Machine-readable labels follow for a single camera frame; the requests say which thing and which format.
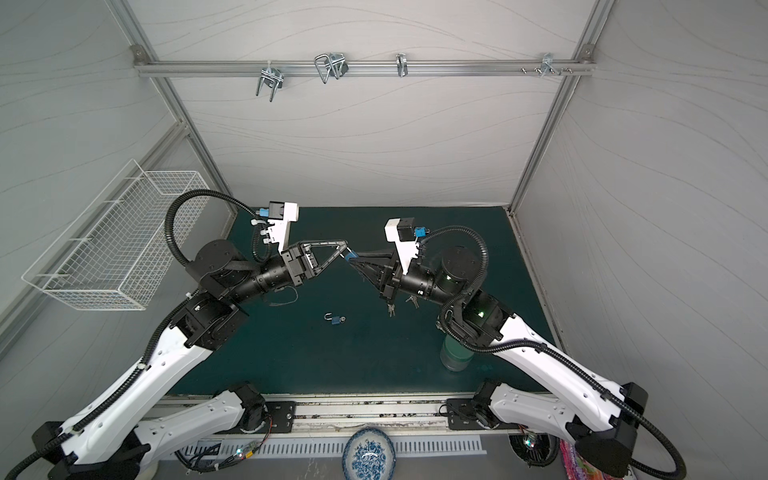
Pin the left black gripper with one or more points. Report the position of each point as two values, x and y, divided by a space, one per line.
297 259

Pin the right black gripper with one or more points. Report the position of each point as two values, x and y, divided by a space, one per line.
387 279

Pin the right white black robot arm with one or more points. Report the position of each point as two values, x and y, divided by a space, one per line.
604 421

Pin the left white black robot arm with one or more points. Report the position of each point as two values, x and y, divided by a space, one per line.
110 438

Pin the blue padlock left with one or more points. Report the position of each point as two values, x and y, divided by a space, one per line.
334 319

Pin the green table mat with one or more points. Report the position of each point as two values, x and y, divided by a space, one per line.
286 346

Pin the green lidded jar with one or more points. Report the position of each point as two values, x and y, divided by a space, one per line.
454 356

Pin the blue white patterned plate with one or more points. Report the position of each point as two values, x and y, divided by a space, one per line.
369 455

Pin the metal U-bolt clamp left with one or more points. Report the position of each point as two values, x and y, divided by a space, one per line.
270 79

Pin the metal u-bolt clamp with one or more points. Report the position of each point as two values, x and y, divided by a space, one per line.
331 65
270 79

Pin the metal U-bolt clamp middle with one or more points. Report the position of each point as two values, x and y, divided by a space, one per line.
331 65

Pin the black round fan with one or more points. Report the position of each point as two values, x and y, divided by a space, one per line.
535 450

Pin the metal bolt clamp right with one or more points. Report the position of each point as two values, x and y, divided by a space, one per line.
548 66

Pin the pink Fox's candy bag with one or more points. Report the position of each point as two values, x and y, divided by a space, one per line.
579 469

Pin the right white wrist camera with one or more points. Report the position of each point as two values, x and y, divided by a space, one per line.
406 237

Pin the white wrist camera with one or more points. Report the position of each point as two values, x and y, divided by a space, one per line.
273 222
406 237

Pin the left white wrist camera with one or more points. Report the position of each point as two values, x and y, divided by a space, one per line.
273 222

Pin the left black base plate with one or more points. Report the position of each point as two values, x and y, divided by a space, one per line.
271 416

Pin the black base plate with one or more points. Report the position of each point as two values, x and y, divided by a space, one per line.
467 414
271 416

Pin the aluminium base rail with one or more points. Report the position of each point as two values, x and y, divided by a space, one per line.
402 414

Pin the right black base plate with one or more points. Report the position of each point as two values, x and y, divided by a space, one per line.
467 414

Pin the small metal bracket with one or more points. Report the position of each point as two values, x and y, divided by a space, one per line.
401 65

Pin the white wire basket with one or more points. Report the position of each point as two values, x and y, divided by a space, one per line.
114 256

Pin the aluminium crossbar rail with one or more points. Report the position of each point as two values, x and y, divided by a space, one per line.
357 68

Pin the white vented cable duct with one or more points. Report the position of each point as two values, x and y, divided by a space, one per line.
403 446

